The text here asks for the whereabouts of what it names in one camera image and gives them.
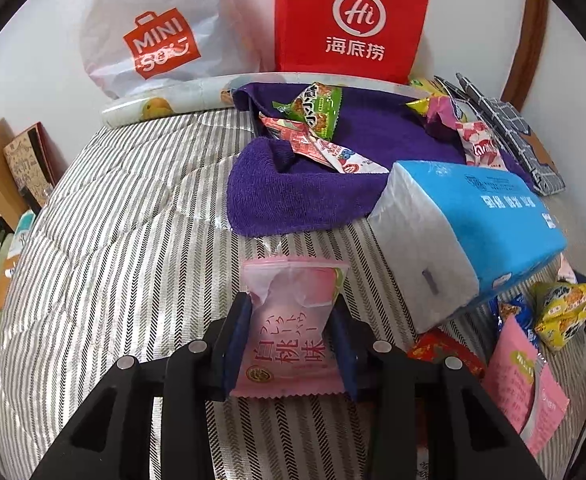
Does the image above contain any pink peach snack packet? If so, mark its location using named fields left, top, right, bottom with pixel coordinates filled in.
left=230, top=255, right=351, bottom=398

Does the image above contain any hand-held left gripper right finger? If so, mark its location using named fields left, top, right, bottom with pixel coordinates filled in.
left=330, top=297, right=549, bottom=480

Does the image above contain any wooden door frame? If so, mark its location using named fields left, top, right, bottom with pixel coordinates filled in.
left=500, top=0, right=549, bottom=113

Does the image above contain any fruit print paper roll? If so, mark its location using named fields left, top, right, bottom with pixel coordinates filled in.
left=100, top=72, right=284, bottom=128

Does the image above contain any red snack packet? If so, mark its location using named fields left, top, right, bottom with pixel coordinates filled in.
left=408, top=330, right=486, bottom=378

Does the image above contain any grey checked cloth with star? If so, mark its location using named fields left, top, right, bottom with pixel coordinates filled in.
left=433, top=74, right=566, bottom=196

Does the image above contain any yellow chip bag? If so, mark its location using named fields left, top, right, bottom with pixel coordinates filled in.
left=408, top=77, right=446, bottom=98

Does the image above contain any teal white box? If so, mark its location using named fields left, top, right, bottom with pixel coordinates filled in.
left=10, top=210, right=36, bottom=271

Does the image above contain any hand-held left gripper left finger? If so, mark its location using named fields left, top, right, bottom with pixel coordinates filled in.
left=28, top=292, right=254, bottom=480

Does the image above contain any white plastic shopping bag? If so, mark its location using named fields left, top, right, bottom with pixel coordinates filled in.
left=80, top=0, right=264, bottom=101

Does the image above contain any blue cookie packet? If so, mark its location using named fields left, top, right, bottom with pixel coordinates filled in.
left=497, top=295, right=541, bottom=347

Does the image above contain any large pink snack packet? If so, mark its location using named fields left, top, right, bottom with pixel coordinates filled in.
left=483, top=317, right=571, bottom=456

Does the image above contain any patterned notebook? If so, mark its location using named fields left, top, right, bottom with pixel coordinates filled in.
left=3, top=122, right=58, bottom=206

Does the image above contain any pink white strawberry candy packet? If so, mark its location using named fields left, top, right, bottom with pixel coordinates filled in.
left=456, top=120, right=507, bottom=168
left=293, top=135, right=389, bottom=174
left=259, top=115, right=324, bottom=161

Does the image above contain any purple towel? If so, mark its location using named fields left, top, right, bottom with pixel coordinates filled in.
left=227, top=81, right=531, bottom=238

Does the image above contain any red paper bag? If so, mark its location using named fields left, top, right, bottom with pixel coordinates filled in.
left=273, top=0, right=433, bottom=83

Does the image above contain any green snack packet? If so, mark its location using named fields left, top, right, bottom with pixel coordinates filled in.
left=273, top=82, right=344, bottom=141

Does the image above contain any blue tissue pack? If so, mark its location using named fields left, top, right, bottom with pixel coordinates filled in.
left=368, top=160, right=569, bottom=333

